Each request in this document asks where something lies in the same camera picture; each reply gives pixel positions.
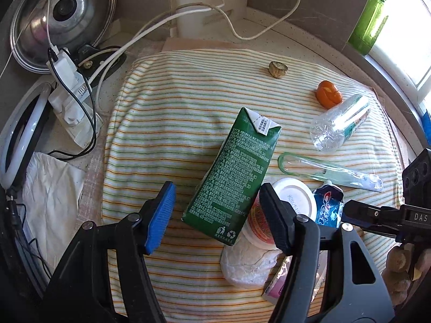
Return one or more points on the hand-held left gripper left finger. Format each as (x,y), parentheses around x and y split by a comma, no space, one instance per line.
(161,218)

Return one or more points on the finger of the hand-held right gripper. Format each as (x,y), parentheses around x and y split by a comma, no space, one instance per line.
(367,213)

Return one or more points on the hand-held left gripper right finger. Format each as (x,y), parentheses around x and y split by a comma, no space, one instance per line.
(273,220)

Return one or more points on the white yogurt cup red label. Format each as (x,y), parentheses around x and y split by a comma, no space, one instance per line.
(296,195)

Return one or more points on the blue toothpaste tube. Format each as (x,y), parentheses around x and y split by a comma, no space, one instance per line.
(328,205)

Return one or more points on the clear toothbrush package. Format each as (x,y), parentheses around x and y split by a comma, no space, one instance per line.
(336,173)

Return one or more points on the white tissue ball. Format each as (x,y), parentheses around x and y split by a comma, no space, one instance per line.
(245,265)

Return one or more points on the green drink carton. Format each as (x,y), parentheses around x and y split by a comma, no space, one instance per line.
(232,175)

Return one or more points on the clear plastic bottle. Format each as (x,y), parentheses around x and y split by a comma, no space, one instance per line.
(340,121)

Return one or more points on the person's right hand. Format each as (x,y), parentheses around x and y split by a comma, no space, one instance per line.
(399,269)

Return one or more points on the small pink box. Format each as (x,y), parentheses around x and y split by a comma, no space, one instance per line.
(276,284)

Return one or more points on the striped cloth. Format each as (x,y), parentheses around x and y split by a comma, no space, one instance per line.
(168,124)

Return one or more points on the white power strip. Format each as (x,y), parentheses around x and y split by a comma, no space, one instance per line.
(92,131)
(80,121)

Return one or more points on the white paper towel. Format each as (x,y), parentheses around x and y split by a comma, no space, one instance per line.
(50,195)

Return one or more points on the window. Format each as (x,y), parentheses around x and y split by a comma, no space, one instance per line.
(414,40)

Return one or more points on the brown nut shell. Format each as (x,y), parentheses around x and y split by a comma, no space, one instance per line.
(277,70)

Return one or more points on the green soap bottle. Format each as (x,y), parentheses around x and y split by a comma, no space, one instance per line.
(368,23)

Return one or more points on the black clip stand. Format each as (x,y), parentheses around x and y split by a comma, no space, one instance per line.
(107,53)

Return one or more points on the pink mat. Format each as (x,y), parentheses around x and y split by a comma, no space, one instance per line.
(188,44)

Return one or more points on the white charger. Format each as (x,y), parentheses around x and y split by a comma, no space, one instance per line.
(65,67)

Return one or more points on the metal pot lid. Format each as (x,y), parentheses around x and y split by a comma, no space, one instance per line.
(84,23)

